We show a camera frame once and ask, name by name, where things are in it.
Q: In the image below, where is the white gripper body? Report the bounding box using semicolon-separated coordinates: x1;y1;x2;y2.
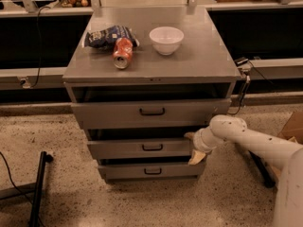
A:
193;128;222;153

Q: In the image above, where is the grey drawer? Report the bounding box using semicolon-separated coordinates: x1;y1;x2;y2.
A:
98;161;205;181
72;99;231;130
88;138;192;159

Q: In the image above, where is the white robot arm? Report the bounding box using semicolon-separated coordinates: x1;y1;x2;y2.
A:
185;114;303;227

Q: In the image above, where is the grey top drawer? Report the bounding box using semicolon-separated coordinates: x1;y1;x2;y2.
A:
72;99;231;130

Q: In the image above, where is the grey bottom drawer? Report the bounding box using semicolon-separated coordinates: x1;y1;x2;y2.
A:
98;161;205;181

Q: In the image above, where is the grey drawer cabinet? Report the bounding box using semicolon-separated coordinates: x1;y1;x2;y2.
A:
62;5;242;183

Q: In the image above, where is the black power adapter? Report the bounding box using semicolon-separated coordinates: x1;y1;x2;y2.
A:
234;57;248;67

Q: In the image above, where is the cardboard box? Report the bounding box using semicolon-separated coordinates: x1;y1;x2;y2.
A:
263;111;303;184

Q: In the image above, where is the white bowl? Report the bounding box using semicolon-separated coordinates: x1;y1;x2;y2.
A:
149;26;184;55

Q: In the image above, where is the orange soda can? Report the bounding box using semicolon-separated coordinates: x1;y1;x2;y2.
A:
113;38;133;70

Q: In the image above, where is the blue chip bag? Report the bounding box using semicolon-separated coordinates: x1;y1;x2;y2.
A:
83;26;139;50

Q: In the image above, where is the black stand leg left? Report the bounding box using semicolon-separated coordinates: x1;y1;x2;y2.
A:
0;151;53;227

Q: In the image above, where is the black cable right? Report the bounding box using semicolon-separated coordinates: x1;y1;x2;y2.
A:
227;60;275;116

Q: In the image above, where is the black cable left floor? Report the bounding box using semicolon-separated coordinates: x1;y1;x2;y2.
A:
0;150;45;227

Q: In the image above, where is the wall power outlet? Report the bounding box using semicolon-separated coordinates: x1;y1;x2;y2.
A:
18;77;32;89

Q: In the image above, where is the black cable on wall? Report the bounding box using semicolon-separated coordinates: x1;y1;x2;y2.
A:
30;5;52;89

